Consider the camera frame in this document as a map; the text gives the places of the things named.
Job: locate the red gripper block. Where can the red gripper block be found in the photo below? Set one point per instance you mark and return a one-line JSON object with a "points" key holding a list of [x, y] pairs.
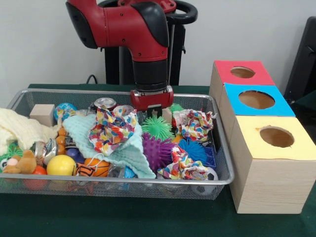
{"points": [[152, 98]]}

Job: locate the green spiky ball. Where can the green spiky ball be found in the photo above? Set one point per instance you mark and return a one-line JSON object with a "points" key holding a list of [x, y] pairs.
{"points": [[158, 128]]}

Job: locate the colourful patterned cloth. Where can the colourful patterned cloth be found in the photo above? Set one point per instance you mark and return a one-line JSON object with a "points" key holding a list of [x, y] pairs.
{"points": [[185, 167], [195, 124], [111, 129]]}

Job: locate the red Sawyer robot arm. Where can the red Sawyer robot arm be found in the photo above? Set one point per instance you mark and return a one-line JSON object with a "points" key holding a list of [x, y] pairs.
{"points": [[128, 24]]}

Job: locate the shallow clear mesh bin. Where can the shallow clear mesh bin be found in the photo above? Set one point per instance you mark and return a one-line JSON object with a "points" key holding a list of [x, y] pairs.
{"points": [[224, 168]]}

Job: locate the wooden three-hole box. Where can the wooden three-hole box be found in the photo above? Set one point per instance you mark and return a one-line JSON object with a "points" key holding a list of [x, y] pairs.
{"points": [[271, 182]]}

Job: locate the purple spiky ball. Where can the purple spiky ball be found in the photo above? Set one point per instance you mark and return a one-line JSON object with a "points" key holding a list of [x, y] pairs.
{"points": [[157, 152]]}

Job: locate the mint green cloth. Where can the mint green cloth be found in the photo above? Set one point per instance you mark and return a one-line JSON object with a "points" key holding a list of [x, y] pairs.
{"points": [[131, 154]]}

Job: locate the blue spiky ball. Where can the blue spiky ball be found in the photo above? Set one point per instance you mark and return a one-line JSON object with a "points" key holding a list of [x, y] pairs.
{"points": [[193, 149]]}

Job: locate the blue globe ball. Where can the blue globe ball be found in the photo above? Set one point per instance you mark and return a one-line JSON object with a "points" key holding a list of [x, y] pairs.
{"points": [[65, 112]]}

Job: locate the yellow ball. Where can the yellow ball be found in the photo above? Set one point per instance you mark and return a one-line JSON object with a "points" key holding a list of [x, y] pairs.
{"points": [[60, 165]]}

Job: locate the dark green table cloth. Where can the dark green table cloth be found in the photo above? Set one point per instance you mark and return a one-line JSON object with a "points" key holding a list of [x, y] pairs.
{"points": [[123, 217]]}

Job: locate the wooden cube block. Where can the wooden cube block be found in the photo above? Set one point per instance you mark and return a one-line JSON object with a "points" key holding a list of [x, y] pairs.
{"points": [[43, 114]]}

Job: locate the cream yellow cloth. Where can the cream yellow cloth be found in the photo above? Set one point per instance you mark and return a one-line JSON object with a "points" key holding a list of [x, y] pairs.
{"points": [[22, 128]]}

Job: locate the black chair back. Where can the black chair back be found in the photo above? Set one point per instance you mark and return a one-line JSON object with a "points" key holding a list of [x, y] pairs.
{"points": [[303, 64]]}

